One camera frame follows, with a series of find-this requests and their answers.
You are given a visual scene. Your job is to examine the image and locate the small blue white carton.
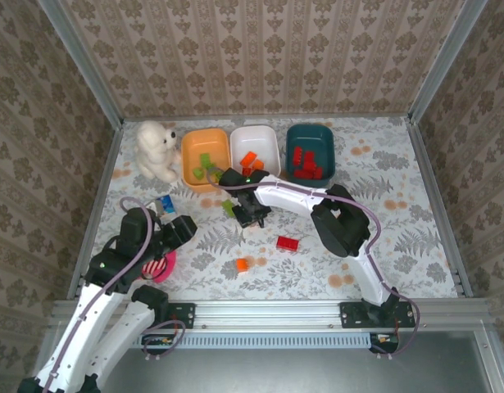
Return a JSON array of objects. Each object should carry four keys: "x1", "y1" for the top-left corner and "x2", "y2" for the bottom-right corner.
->
[{"x1": 148, "y1": 194, "x2": 176, "y2": 216}]

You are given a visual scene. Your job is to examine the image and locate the white plastic bin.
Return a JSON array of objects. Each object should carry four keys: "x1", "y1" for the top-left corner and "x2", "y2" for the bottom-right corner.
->
[{"x1": 229, "y1": 124, "x2": 282, "y2": 177}]

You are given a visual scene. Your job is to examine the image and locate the white teddy bear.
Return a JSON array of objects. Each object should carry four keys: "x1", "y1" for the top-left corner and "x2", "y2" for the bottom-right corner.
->
[{"x1": 135, "y1": 120, "x2": 183, "y2": 183}]

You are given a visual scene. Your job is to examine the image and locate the pink striped soft toy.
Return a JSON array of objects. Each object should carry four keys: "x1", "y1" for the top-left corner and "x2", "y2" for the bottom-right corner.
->
[{"x1": 141, "y1": 250, "x2": 178, "y2": 283}]

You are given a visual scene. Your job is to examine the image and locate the peach plastic bin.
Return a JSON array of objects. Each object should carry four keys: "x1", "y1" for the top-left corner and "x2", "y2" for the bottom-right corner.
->
[{"x1": 180, "y1": 129, "x2": 232, "y2": 193}]

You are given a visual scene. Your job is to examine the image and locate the teal plastic bin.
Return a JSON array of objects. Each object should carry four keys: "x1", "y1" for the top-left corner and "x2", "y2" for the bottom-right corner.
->
[{"x1": 284, "y1": 124, "x2": 337, "y2": 188}]

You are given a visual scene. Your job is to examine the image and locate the aluminium front beam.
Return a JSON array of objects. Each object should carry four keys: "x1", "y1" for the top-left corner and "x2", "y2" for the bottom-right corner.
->
[{"x1": 49, "y1": 297, "x2": 493, "y2": 333}]

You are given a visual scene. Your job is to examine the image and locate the slotted grey cable duct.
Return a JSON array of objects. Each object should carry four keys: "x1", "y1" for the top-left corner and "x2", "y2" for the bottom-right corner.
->
[{"x1": 141, "y1": 331, "x2": 374, "y2": 350}]

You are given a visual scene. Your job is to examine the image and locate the aluminium corner post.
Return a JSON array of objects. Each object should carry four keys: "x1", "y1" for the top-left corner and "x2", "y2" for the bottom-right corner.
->
[
  {"x1": 37, "y1": 0, "x2": 125, "y2": 129},
  {"x1": 407, "y1": 0, "x2": 490, "y2": 124}
]

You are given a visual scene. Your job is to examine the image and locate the aluminium side rail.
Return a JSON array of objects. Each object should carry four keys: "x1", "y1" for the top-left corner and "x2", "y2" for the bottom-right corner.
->
[
  {"x1": 66, "y1": 120, "x2": 125, "y2": 302},
  {"x1": 406, "y1": 116, "x2": 474, "y2": 299}
]

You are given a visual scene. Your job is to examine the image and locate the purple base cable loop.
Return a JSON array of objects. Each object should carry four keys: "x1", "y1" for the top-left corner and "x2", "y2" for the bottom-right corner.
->
[{"x1": 140, "y1": 318, "x2": 188, "y2": 362}]

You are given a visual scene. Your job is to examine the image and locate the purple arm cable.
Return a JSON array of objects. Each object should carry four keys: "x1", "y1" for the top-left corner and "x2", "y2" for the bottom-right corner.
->
[
  {"x1": 46, "y1": 196, "x2": 157, "y2": 388},
  {"x1": 205, "y1": 165, "x2": 421, "y2": 361}
]

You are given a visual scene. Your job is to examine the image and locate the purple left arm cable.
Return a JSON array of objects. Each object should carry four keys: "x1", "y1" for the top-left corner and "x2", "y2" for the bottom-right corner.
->
[{"x1": 46, "y1": 196, "x2": 157, "y2": 388}]

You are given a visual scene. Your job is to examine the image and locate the long red lego brick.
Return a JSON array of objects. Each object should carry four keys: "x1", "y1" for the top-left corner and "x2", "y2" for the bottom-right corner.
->
[{"x1": 276, "y1": 236, "x2": 301, "y2": 253}]

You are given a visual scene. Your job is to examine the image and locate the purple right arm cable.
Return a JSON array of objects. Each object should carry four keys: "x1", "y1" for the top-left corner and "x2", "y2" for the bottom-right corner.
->
[{"x1": 205, "y1": 165, "x2": 421, "y2": 361}]

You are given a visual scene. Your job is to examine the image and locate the grey metal sheet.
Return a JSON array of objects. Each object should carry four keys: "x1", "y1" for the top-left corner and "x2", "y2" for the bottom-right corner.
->
[{"x1": 91, "y1": 331, "x2": 494, "y2": 393}]

